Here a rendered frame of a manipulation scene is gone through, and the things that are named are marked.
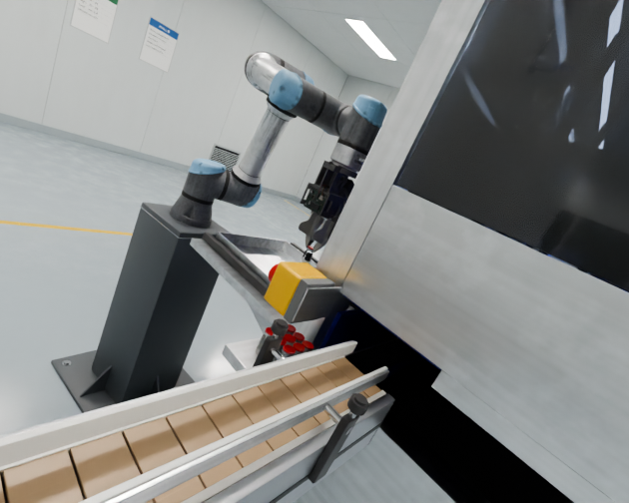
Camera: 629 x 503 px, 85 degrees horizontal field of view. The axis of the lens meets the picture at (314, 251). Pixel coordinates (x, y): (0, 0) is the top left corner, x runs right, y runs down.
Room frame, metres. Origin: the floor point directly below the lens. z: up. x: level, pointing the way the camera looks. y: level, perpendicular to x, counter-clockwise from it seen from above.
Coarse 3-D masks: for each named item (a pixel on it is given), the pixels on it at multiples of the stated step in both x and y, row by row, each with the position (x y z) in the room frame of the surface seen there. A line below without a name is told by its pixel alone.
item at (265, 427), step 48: (192, 384) 0.27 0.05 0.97; (240, 384) 0.31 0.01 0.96; (288, 384) 0.38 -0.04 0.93; (336, 384) 0.43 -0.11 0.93; (48, 432) 0.17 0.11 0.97; (96, 432) 0.20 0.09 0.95; (144, 432) 0.24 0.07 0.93; (192, 432) 0.26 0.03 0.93; (240, 432) 0.24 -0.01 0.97; (288, 432) 0.31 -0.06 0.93; (336, 432) 0.31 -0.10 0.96; (0, 480) 0.16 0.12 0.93; (48, 480) 0.17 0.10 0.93; (96, 480) 0.19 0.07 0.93; (144, 480) 0.17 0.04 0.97; (192, 480) 0.22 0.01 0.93; (240, 480) 0.23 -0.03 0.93; (288, 480) 0.27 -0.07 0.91
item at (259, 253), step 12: (228, 240) 0.84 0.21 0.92; (240, 240) 0.92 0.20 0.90; (252, 240) 0.96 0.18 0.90; (264, 240) 0.99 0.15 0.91; (276, 240) 1.03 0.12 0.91; (240, 252) 0.80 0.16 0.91; (252, 252) 0.92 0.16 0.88; (264, 252) 0.96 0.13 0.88; (276, 252) 1.01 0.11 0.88; (288, 252) 1.05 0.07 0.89; (300, 252) 1.02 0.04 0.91; (252, 264) 0.76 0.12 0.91; (264, 264) 0.87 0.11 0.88; (312, 264) 0.98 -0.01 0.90; (264, 276) 0.73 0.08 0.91
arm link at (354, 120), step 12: (360, 96) 0.79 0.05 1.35; (348, 108) 0.82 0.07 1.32; (360, 108) 0.78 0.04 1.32; (372, 108) 0.77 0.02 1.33; (384, 108) 0.79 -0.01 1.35; (348, 120) 0.79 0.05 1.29; (360, 120) 0.77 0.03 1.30; (372, 120) 0.78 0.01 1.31; (348, 132) 0.78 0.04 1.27; (360, 132) 0.77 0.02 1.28; (372, 132) 0.78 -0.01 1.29; (348, 144) 0.77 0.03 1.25; (360, 144) 0.77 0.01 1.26
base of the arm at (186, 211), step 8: (184, 192) 1.19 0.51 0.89; (184, 200) 1.18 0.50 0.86; (192, 200) 1.17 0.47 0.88; (200, 200) 1.18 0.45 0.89; (176, 208) 1.17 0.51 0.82; (184, 208) 1.17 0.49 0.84; (192, 208) 1.18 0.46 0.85; (200, 208) 1.19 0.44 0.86; (208, 208) 1.21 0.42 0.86; (176, 216) 1.16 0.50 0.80; (184, 216) 1.16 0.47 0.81; (192, 216) 1.17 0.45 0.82; (200, 216) 1.18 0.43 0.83; (208, 216) 1.22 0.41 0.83; (192, 224) 1.17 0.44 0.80; (200, 224) 1.18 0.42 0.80; (208, 224) 1.22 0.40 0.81
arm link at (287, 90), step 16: (256, 64) 1.02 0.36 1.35; (272, 64) 0.95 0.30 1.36; (256, 80) 1.00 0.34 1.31; (272, 80) 0.87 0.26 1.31; (288, 80) 0.77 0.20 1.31; (304, 80) 0.80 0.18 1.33; (272, 96) 0.78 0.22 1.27; (288, 96) 0.77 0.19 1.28; (304, 96) 0.79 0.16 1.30; (320, 96) 0.82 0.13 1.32; (304, 112) 0.81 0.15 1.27; (320, 112) 0.82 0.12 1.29
